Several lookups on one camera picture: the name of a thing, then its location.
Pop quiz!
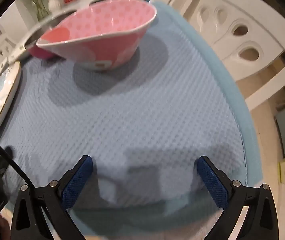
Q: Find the magenta steel bowl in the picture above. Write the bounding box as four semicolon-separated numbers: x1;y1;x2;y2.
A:
20;0;150;60

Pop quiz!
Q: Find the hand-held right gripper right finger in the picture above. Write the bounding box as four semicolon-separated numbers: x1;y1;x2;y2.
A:
197;155;279;240

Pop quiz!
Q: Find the glass vase with green stems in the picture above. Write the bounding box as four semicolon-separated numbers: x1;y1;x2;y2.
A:
30;0;51;20

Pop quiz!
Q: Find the pink dotted bowl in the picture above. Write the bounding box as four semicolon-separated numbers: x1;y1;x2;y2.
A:
36;1;157;70

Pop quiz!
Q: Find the light blue table mat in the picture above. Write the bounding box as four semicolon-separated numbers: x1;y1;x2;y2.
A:
0;1;263;239

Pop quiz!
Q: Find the white floral plate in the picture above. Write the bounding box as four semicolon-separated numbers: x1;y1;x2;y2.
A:
0;60;22;137

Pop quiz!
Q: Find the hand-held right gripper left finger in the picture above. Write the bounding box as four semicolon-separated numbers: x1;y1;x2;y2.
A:
11;155;94;240

